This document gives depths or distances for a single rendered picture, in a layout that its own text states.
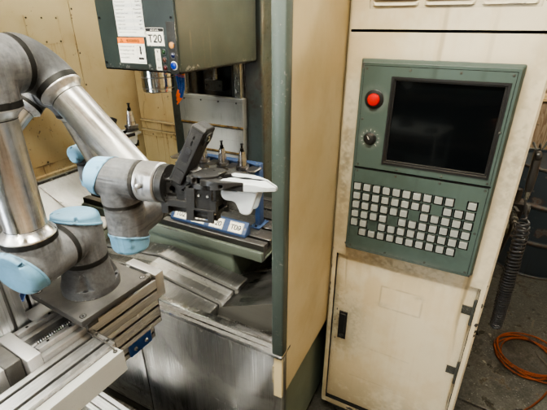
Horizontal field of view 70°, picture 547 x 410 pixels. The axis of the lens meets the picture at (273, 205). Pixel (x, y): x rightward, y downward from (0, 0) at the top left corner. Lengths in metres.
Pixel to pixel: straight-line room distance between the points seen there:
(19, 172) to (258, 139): 1.69
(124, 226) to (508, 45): 1.10
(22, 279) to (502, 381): 2.41
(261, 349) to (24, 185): 0.90
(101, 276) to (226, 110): 1.53
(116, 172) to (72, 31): 2.40
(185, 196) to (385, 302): 1.18
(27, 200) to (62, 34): 2.19
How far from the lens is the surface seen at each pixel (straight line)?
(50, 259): 1.00
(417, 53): 1.34
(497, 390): 2.66
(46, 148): 2.99
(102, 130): 0.92
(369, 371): 1.98
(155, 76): 2.07
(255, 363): 1.51
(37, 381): 1.11
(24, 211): 0.96
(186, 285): 1.86
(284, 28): 0.97
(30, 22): 2.95
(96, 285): 1.14
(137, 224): 0.80
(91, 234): 1.09
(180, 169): 0.68
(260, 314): 1.68
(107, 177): 0.76
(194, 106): 2.57
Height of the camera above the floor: 1.83
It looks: 25 degrees down
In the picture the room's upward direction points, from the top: straight up
